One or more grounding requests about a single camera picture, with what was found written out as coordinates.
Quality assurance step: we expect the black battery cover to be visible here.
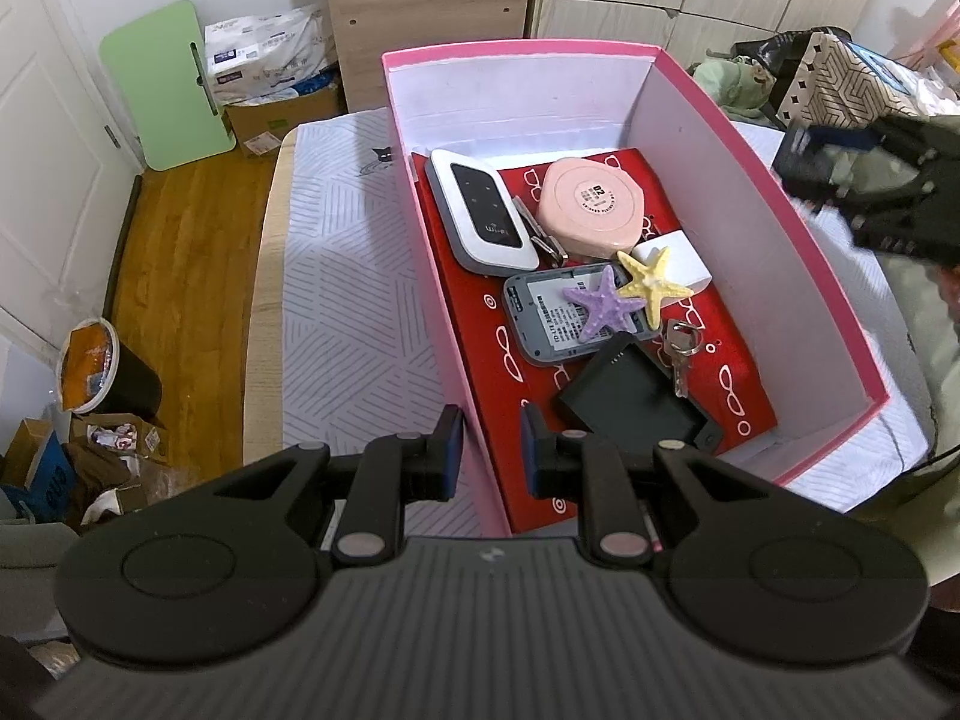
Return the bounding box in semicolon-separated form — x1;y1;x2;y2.
555;333;724;455

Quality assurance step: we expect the grey router back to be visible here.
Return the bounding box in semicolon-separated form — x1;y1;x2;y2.
503;263;656;364

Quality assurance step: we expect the purple starfish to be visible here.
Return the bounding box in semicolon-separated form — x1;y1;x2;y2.
563;265;646;343

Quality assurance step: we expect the silver key ring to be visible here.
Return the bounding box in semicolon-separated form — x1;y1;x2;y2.
661;319;706;400

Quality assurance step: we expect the yellow starfish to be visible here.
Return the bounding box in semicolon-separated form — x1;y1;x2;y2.
617;247;695;330

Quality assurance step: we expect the silver nail clipper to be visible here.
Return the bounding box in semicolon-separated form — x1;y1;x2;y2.
512;197;569;268

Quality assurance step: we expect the white rectangular block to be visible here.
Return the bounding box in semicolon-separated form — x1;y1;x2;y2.
630;229;713;294

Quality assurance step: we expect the pink round case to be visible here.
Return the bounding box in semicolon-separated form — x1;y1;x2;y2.
535;158;646;259

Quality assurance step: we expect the white pocket wifi router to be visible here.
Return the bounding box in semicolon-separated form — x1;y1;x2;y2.
425;149;540;277

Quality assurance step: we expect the patterned tote bag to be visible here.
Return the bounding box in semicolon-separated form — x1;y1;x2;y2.
776;31;926;128

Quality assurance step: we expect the trash bin with orange bag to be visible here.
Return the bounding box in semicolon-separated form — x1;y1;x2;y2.
55;317;163;421

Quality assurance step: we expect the brown cardboard box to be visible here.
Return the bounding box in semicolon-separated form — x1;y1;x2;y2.
224;80;345;158

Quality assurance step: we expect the pink storage box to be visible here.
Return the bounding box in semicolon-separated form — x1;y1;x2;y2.
382;39;889;536

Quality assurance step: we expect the white plastic package bundle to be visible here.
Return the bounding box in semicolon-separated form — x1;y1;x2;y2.
203;5;337;106

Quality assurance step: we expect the white door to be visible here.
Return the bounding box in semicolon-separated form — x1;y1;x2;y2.
2;0;139;361

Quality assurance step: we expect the wooden shelf cabinet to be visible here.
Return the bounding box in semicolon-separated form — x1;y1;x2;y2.
322;0;529;112

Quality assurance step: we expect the green folding table board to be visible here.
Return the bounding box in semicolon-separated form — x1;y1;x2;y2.
98;0;236;172

